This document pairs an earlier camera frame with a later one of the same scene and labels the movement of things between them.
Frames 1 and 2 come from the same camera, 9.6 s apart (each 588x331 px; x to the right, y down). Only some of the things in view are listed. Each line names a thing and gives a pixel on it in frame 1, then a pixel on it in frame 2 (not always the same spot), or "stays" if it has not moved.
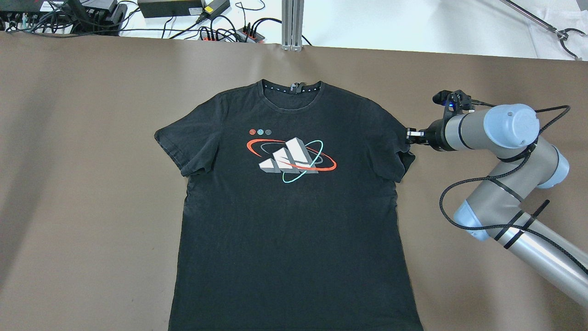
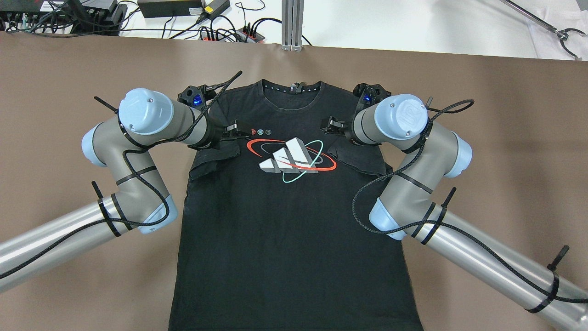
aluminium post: [292, 25] stays
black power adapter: [166, 8] stays
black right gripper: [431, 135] → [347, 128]
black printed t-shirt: [292, 220] stays
